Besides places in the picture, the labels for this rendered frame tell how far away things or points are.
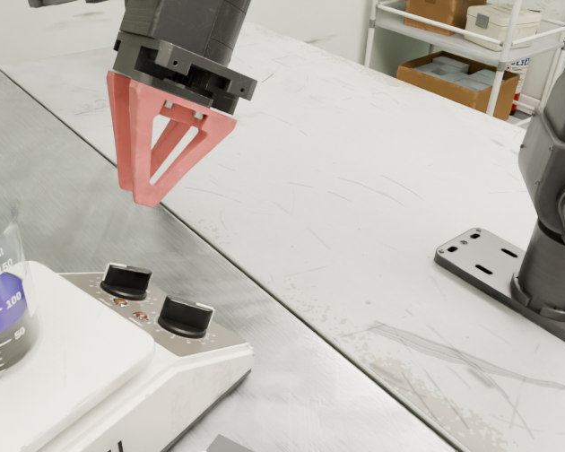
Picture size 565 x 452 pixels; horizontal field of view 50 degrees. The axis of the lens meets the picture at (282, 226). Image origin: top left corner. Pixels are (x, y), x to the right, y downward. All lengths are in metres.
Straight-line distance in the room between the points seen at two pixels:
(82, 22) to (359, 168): 1.38
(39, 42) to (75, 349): 1.62
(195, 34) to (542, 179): 0.25
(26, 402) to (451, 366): 0.29
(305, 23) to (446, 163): 1.78
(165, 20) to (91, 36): 1.60
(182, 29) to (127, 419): 0.22
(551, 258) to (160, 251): 0.32
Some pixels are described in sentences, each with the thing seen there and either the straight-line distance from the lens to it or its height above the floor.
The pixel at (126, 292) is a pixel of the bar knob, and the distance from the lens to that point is 0.42.
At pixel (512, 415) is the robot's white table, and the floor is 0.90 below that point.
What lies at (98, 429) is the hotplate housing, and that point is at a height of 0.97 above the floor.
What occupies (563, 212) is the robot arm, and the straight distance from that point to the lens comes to 0.44.
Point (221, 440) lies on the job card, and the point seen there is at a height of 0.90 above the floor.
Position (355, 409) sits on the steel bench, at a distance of 0.42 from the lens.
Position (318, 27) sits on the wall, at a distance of 2.51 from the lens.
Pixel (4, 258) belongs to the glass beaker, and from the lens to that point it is 0.30.
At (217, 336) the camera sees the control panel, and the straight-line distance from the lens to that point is 0.40.
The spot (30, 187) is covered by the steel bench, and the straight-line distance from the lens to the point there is 0.67.
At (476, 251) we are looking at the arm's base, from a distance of 0.57.
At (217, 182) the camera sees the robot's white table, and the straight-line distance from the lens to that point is 0.65.
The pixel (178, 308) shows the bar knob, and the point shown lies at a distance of 0.39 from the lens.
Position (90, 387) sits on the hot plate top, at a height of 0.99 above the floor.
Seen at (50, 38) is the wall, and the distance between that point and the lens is 1.92.
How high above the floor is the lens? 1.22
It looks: 34 degrees down
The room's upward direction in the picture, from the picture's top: 3 degrees clockwise
